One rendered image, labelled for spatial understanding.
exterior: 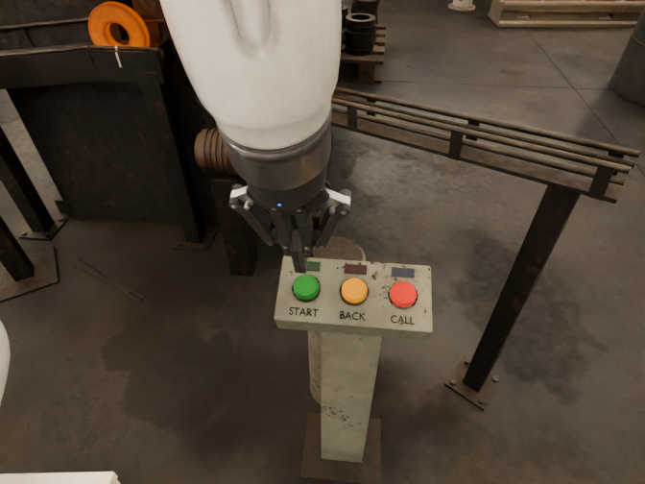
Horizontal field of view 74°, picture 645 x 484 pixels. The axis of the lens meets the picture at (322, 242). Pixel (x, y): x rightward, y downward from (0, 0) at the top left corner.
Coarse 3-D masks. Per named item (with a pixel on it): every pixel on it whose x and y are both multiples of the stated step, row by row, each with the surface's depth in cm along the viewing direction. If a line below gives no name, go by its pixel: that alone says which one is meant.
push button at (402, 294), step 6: (396, 282) 66; (402, 282) 66; (408, 282) 66; (396, 288) 65; (402, 288) 65; (408, 288) 65; (414, 288) 65; (390, 294) 65; (396, 294) 65; (402, 294) 65; (408, 294) 65; (414, 294) 65; (396, 300) 64; (402, 300) 64; (408, 300) 64; (414, 300) 65; (402, 306) 65
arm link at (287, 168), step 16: (304, 144) 31; (320, 144) 33; (240, 160) 33; (256, 160) 32; (272, 160) 32; (288, 160) 32; (304, 160) 33; (320, 160) 34; (240, 176) 36; (256, 176) 34; (272, 176) 33; (288, 176) 34; (304, 176) 34
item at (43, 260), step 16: (0, 224) 134; (0, 240) 136; (16, 240) 144; (0, 256) 139; (16, 256) 142; (32, 256) 156; (48, 256) 156; (0, 272) 150; (16, 272) 145; (32, 272) 148; (48, 272) 150; (0, 288) 145; (16, 288) 145; (32, 288) 145
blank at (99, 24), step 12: (96, 12) 111; (108, 12) 111; (120, 12) 111; (132, 12) 112; (96, 24) 113; (108, 24) 114; (120, 24) 113; (132, 24) 112; (144, 24) 115; (96, 36) 115; (108, 36) 116; (132, 36) 115; (144, 36) 114
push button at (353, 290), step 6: (348, 282) 66; (354, 282) 66; (360, 282) 66; (342, 288) 66; (348, 288) 65; (354, 288) 65; (360, 288) 65; (366, 288) 66; (342, 294) 66; (348, 294) 65; (354, 294) 65; (360, 294) 65; (366, 294) 65; (348, 300) 65; (354, 300) 65; (360, 300) 65
